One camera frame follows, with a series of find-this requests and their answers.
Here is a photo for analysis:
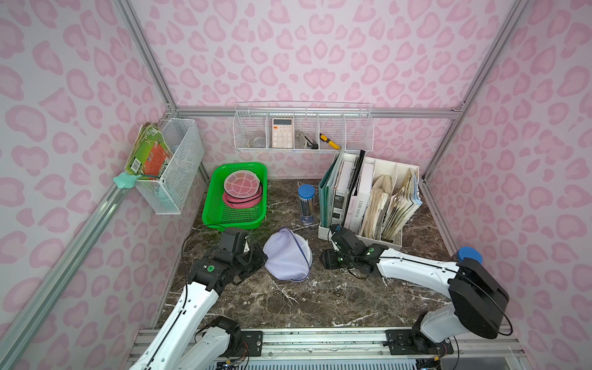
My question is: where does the purple mesh laundry bag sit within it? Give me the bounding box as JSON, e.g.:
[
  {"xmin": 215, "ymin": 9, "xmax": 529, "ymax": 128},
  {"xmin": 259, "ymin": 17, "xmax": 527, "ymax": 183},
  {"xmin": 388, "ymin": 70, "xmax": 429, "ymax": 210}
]
[{"xmin": 263, "ymin": 228, "xmax": 313, "ymax": 282}]

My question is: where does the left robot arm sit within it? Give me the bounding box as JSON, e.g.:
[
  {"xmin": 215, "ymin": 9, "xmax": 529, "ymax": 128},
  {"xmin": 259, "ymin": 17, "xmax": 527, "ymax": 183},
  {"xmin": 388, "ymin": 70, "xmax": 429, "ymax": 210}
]
[{"xmin": 131, "ymin": 228, "xmax": 267, "ymax": 369}]

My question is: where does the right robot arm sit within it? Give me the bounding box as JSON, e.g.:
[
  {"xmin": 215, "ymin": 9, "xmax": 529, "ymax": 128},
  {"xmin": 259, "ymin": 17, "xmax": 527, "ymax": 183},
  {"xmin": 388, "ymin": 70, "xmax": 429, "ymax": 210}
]
[{"xmin": 320, "ymin": 225, "xmax": 510, "ymax": 353}]

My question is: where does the pink mesh laundry bag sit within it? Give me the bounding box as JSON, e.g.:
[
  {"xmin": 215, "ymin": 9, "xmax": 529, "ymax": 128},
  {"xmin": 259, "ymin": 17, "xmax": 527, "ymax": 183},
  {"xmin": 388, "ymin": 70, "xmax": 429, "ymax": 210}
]
[{"xmin": 223, "ymin": 171, "xmax": 263, "ymax": 209}]

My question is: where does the pink white book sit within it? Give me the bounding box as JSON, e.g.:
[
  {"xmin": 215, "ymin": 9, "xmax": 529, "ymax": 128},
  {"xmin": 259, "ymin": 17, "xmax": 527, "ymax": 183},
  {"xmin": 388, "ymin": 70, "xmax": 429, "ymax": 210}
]
[{"xmin": 344, "ymin": 161, "xmax": 376, "ymax": 234}]

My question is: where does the beige paper stack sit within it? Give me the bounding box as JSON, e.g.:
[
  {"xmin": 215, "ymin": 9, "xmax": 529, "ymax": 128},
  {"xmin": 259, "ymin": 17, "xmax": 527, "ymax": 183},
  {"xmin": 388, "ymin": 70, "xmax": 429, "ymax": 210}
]
[{"xmin": 359, "ymin": 174, "xmax": 394, "ymax": 240}]

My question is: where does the green plastic basket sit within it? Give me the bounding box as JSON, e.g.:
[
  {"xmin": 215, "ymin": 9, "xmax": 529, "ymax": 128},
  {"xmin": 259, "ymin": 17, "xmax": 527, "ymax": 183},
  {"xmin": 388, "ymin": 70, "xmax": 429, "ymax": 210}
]
[{"xmin": 202, "ymin": 162, "xmax": 268, "ymax": 231}]

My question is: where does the white file organizer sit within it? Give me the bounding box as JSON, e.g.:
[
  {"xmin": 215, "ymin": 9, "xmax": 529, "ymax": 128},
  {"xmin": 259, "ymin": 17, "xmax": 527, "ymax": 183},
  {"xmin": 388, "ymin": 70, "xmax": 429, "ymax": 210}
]
[{"xmin": 318, "ymin": 152, "xmax": 422, "ymax": 250}]

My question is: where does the green folder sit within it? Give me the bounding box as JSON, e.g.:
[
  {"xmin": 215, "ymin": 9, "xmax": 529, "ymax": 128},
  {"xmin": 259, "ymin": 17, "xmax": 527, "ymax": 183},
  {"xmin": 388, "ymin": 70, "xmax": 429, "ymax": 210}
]
[{"xmin": 319, "ymin": 150, "xmax": 345, "ymax": 228}]

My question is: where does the black binder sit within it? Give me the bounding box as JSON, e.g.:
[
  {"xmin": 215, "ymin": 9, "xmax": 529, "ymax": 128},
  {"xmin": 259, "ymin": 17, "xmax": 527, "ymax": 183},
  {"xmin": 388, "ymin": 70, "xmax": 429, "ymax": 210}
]
[{"xmin": 342, "ymin": 150, "xmax": 366, "ymax": 228}]

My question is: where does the blue lid pencil jar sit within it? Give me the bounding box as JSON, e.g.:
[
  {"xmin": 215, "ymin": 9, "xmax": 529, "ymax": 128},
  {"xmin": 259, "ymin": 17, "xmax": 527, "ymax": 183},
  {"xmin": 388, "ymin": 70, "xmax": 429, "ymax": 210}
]
[{"xmin": 298, "ymin": 184, "xmax": 316, "ymax": 225}]

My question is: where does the blue lid jar right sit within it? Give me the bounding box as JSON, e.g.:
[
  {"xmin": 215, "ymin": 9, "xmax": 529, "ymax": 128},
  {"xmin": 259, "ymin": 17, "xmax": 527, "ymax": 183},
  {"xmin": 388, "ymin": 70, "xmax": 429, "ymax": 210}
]
[{"xmin": 456, "ymin": 247, "xmax": 483, "ymax": 264}]

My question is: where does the clear tape roll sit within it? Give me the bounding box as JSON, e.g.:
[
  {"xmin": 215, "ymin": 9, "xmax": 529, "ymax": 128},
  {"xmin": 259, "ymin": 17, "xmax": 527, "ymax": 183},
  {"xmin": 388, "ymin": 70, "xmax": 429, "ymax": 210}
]
[{"xmin": 248, "ymin": 134, "xmax": 267, "ymax": 149}]

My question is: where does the yellow black utility knife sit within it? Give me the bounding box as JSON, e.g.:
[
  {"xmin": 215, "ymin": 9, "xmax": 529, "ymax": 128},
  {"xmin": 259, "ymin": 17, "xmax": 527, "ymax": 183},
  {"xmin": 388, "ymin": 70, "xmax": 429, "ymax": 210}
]
[{"xmin": 319, "ymin": 134, "xmax": 341, "ymax": 150}]

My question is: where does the green red booklet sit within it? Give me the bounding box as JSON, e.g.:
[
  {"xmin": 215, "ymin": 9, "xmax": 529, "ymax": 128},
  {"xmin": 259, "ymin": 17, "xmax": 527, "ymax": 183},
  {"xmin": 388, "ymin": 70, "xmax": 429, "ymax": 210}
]
[{"xmin": 124, "ymin": 123, "xmax": 174, "ymax": 180}]

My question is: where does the mint green star hook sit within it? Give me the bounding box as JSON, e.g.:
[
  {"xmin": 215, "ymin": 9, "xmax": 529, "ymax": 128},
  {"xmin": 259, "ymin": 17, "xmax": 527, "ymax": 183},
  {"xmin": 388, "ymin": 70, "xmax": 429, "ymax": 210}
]
[{"xmin": 113, "ymin": 171, "xmax": 141, "ymax": 190}]

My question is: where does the white calculator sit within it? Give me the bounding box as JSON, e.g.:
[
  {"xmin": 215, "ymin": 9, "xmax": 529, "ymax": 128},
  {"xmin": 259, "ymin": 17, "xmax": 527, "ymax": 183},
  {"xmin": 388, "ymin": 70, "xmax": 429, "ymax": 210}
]
[{"xmin": 271, "ymin": 117, "xmax": 294, "ymax": 149}]

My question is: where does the white mesh wall basket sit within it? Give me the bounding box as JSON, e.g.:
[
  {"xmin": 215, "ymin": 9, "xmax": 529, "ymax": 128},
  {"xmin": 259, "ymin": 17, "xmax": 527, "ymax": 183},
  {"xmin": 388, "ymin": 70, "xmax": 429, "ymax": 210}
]
[{"xmin": 135, "ymin": 118, "xmax": 204, "ymax": 215}]

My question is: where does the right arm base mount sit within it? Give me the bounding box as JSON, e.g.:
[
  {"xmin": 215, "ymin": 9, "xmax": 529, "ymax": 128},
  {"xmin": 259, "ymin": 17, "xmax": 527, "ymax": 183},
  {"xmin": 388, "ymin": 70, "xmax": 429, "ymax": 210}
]
[{"xmin": 385, "ymin": 325, "xmax": 455, "ymax": 357}]

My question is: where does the white wire wall shelf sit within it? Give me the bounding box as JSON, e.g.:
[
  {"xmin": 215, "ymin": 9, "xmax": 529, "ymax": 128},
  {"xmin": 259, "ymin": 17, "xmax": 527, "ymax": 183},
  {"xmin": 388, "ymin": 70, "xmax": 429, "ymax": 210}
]
[{"xmin": 232, "ymin": 101, "xmax": 375, "ymax": 152}]

